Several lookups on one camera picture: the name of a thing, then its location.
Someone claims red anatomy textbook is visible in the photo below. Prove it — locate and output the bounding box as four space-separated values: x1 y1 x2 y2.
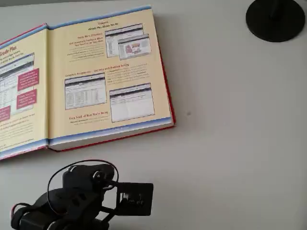
0 4 177 161

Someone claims black round stand base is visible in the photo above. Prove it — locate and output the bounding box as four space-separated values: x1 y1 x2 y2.
245 0 306 43

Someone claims thin black cable loop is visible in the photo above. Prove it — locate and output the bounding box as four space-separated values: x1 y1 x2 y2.
47 160 119 209

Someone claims black camera box with bracket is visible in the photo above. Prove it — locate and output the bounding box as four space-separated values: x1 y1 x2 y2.
100 181 154 217

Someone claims red and black wire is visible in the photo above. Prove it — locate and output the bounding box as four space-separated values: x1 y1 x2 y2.
10 202 33 217

